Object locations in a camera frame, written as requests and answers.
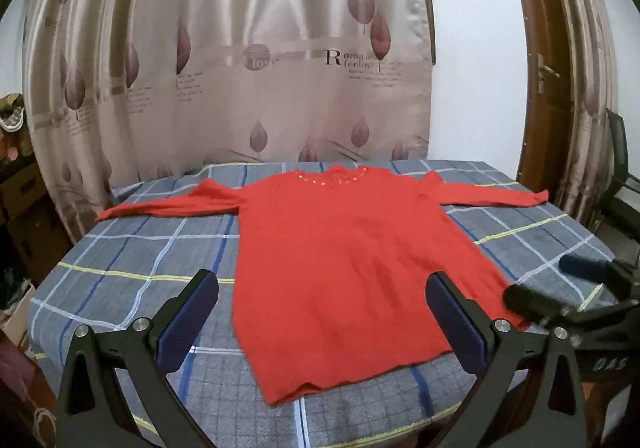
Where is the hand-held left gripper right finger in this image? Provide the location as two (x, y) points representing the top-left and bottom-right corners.
(425, 270), (587, 448)

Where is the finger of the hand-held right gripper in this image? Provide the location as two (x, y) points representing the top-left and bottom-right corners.
(502, 283), (571, 326)
(558, 254), (632, 298)

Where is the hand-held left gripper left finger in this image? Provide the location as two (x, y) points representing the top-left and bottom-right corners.
(56, 269), (221, 448)

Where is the red knit sweater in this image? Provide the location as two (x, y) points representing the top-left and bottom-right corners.
(95, 167), (551, 406)

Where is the grey plaid bed sheet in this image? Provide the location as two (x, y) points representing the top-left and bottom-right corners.
(27, 159), (618, 448)

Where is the black chair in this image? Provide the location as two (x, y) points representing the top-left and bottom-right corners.
(597, 108), (640, 251)

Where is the brown cardboard box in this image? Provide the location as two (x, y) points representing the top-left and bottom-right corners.
(0, 160), (73, 281)

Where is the brown wooden door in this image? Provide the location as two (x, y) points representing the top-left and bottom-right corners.
(501, 0), (568, 201)

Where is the beige leaf print curtain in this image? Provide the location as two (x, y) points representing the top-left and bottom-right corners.
(22, 0), (436, 241)

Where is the brass door handle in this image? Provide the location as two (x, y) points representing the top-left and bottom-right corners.
(536, 54), (562, 95)

